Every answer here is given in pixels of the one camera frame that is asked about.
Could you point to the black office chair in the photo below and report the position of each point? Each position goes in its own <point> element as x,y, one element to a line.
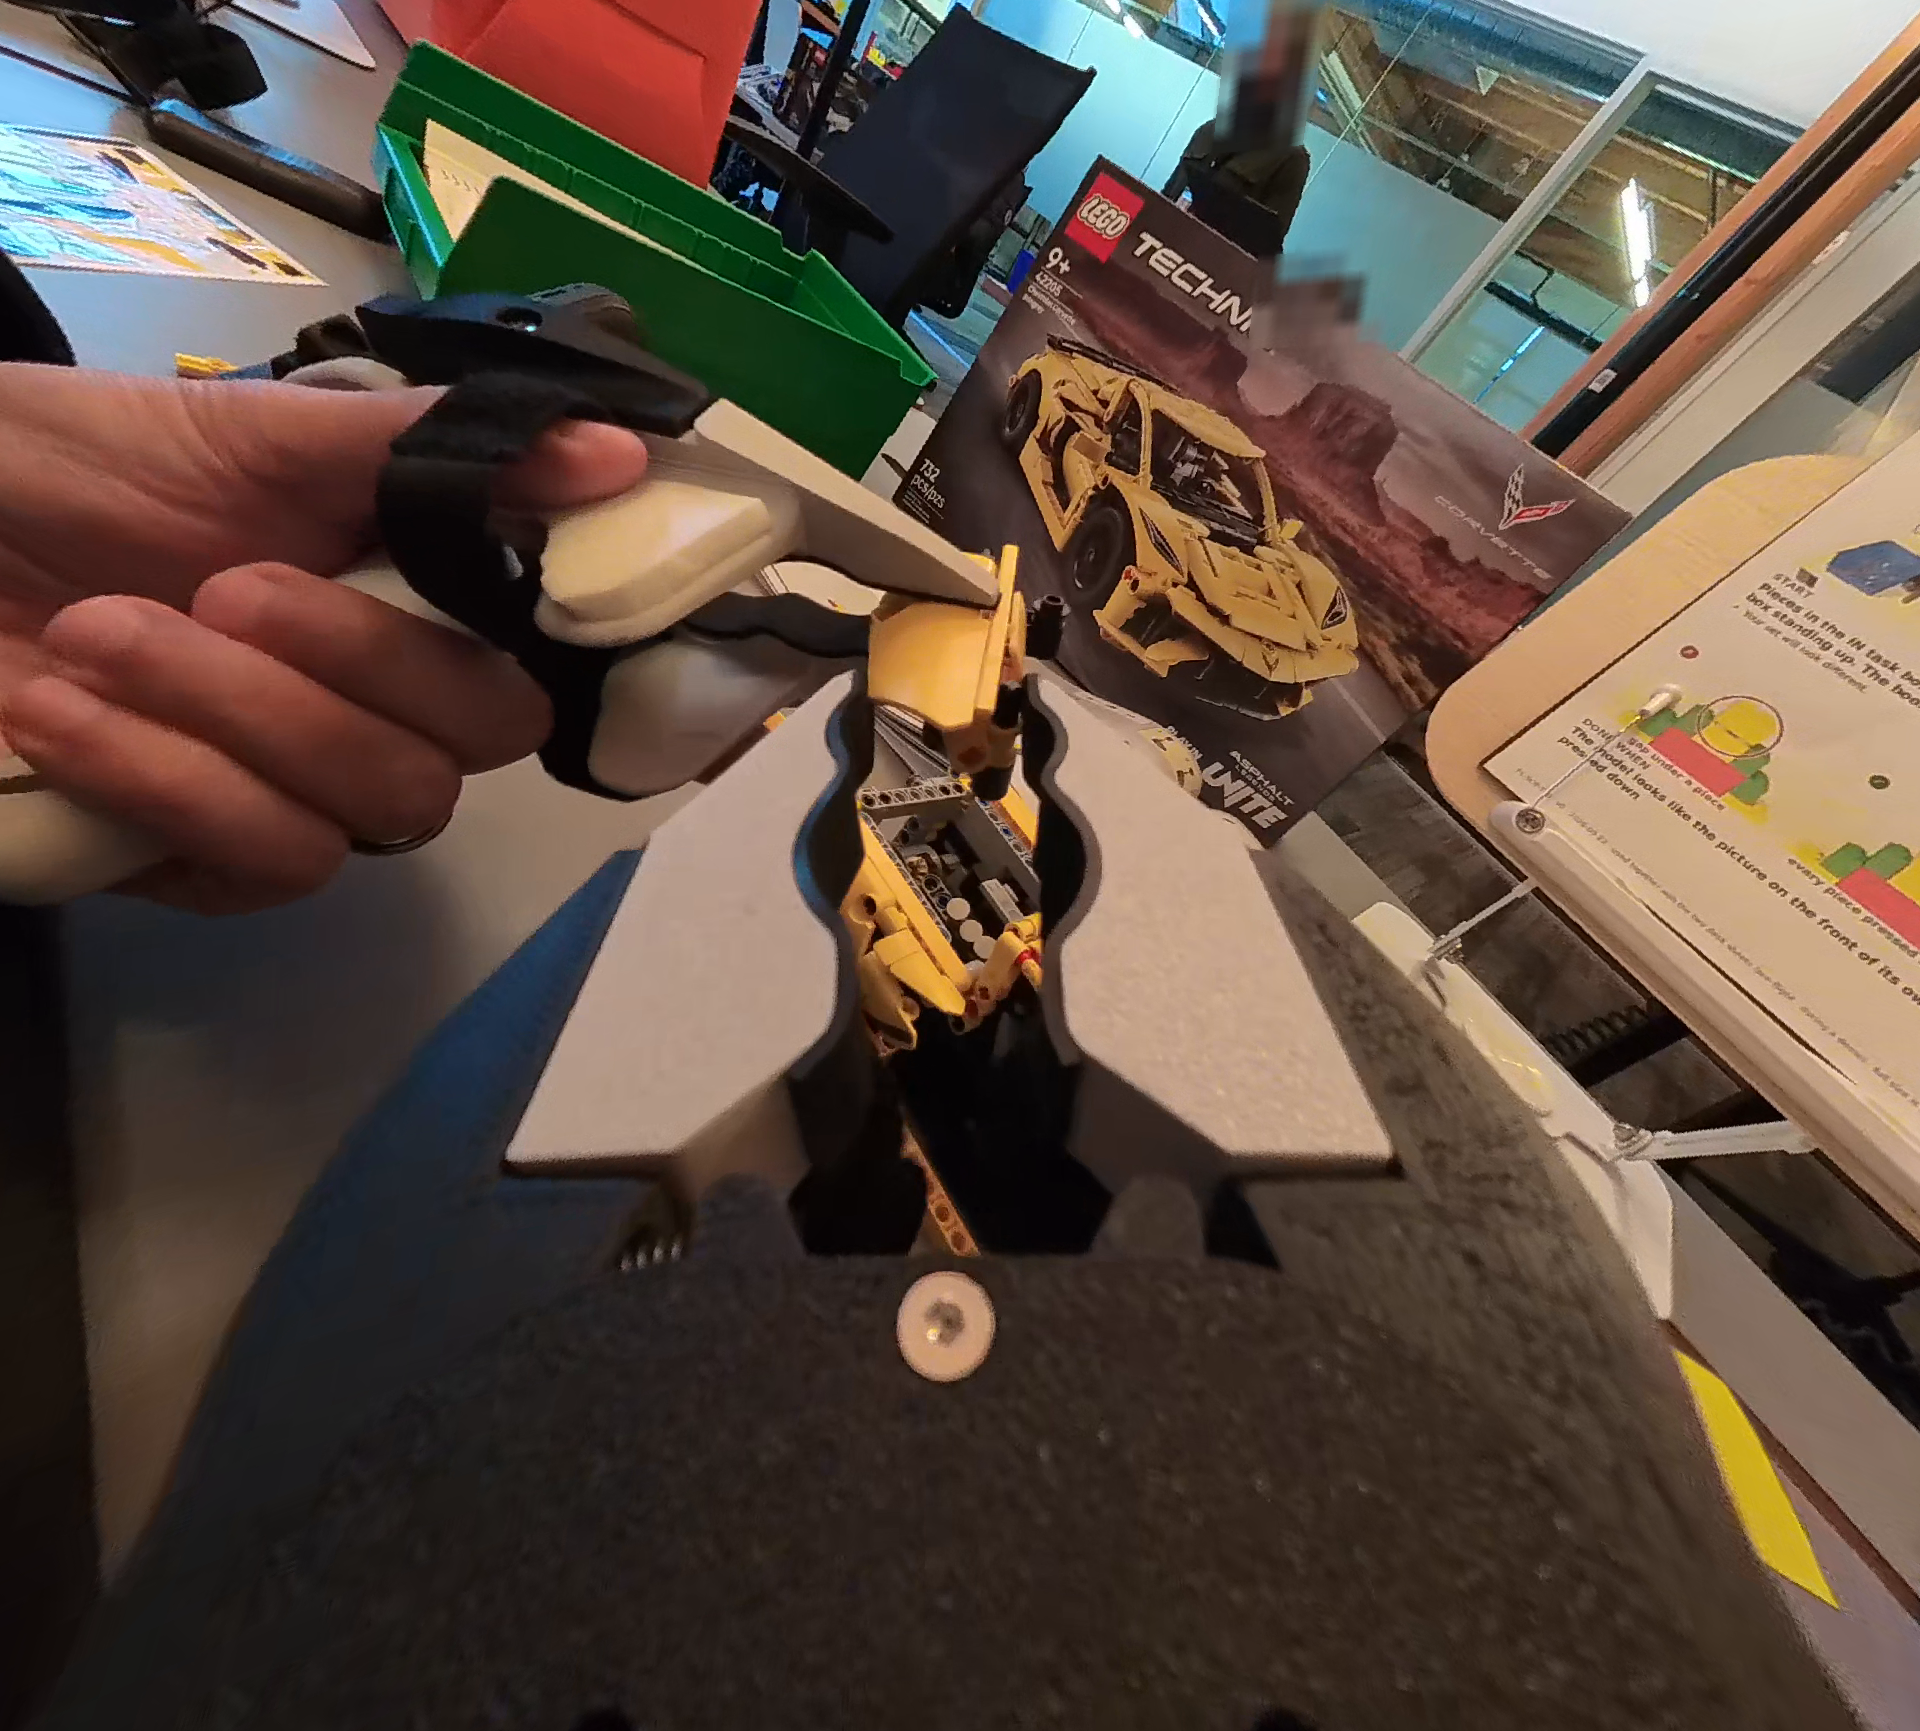
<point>960,142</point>

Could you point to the toy car box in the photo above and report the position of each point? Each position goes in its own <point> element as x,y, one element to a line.
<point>1350,472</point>

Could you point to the person's left hand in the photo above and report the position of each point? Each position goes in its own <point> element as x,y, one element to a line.
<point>180,592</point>

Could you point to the yellow curved panel piece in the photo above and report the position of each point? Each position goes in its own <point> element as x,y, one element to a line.
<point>947,666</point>

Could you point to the printed instruction sheet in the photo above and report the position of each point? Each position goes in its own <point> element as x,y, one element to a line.
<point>1800,802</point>

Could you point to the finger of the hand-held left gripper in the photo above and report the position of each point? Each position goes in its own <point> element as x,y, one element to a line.
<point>856,546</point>

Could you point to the printed paper sheet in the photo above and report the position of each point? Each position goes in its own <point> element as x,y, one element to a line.
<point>121,202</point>

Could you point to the grey desk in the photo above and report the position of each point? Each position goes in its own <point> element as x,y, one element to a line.
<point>180,1072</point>

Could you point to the wooden document stand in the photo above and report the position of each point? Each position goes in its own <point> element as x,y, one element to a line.
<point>1591,622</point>

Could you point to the yellow brick car model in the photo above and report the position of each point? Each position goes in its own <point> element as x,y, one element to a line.
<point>947,908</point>

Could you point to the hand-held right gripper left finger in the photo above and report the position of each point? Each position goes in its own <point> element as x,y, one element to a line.
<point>676,1012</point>

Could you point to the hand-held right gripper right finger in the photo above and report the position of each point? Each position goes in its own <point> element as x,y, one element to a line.
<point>1230,1012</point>

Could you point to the yellow sticky note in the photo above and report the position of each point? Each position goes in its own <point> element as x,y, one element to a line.
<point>1757,1478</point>

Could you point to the green plastic bin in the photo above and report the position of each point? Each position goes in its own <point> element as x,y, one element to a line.
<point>751,322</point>

